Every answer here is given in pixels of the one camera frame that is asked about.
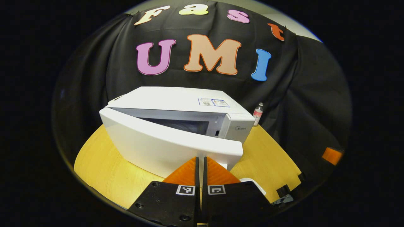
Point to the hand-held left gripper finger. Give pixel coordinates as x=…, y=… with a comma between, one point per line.
x=204, y=201
x=197, y=201

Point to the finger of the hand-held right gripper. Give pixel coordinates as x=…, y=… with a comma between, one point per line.
x=332, y=156

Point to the white microwave oven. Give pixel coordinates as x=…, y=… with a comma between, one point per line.
x=176, y=97

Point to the black table edge clamp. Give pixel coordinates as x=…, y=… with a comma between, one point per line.
x=301, y=177
x=283, y=190

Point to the white square plate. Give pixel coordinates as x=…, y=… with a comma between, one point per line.
x=257, y=186

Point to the small clear bottle pink label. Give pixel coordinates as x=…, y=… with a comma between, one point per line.
x=258, y=114

